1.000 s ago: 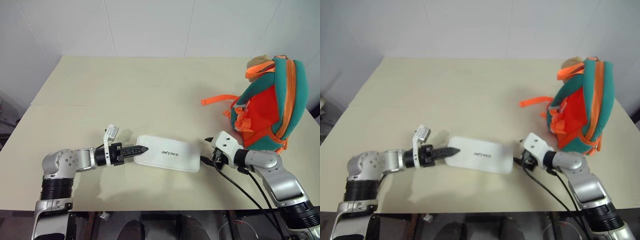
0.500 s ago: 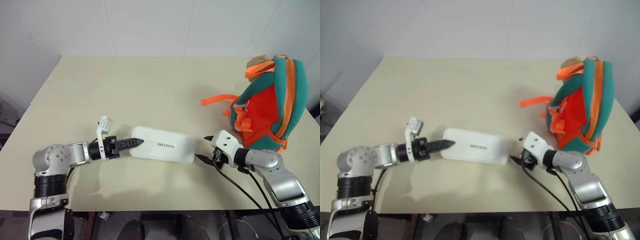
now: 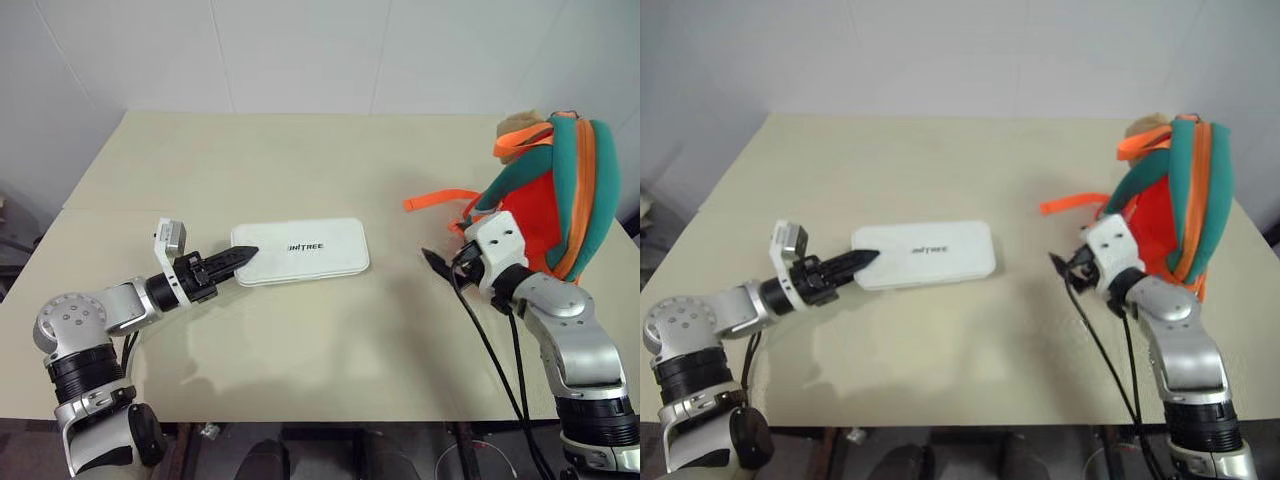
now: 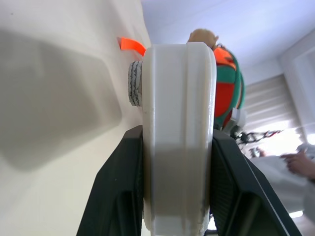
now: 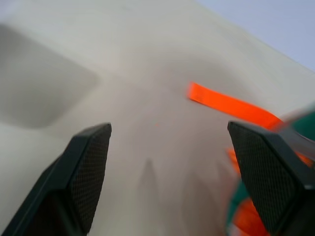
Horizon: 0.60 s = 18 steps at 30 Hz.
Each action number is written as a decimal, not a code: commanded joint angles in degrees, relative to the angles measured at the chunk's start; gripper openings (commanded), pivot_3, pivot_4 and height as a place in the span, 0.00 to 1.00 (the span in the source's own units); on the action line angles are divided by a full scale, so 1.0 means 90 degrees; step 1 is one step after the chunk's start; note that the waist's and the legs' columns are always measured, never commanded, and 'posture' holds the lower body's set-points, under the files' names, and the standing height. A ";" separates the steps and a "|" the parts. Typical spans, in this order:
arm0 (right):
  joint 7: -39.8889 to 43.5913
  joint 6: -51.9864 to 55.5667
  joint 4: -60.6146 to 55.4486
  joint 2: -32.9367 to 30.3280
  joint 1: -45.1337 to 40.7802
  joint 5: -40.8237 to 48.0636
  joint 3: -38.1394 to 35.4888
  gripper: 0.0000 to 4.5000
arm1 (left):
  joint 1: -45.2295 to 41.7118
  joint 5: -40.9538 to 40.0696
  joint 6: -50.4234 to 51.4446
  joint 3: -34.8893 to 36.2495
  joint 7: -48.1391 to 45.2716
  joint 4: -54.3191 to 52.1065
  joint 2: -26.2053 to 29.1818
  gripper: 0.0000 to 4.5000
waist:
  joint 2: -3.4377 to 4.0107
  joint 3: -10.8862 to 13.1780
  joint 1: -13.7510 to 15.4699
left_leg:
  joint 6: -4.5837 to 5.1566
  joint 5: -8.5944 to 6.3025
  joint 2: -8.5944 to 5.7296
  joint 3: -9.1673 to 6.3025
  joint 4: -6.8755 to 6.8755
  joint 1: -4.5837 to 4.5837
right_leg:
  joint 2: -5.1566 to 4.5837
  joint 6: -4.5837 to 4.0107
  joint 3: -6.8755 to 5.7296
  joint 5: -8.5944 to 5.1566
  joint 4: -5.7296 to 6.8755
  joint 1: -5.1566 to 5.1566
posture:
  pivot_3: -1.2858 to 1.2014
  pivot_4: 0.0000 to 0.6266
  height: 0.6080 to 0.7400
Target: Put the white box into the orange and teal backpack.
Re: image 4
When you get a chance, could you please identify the white box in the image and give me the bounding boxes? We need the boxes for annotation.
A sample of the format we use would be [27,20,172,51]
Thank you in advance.
[141,42,218,236]

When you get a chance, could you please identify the red and black cable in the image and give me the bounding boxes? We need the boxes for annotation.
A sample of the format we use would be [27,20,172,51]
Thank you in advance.
[236,129,283,148]

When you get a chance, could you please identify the tan plush toy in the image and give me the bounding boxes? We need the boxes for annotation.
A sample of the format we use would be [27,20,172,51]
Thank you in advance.
[188,28,220,49]

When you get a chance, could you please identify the green and orange toy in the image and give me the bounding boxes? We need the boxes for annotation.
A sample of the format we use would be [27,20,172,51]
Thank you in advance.
[117,36,247,128]

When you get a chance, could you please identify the beige window blind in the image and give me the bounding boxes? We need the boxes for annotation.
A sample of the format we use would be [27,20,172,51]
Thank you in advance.
[242,73,306,138]

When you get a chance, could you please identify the grey metal bracket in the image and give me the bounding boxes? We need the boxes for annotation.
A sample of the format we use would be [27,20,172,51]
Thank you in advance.
[222,108,247,135]

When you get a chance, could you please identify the person's bare hand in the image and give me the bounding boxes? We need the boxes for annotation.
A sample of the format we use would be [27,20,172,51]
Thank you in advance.
[280,150,315,179]

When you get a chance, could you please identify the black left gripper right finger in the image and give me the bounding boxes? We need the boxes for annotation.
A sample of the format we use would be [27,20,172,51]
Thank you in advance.
[209,130,303,236]

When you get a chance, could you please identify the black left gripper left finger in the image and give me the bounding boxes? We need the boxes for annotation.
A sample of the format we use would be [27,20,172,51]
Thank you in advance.
[75,124,144,236]

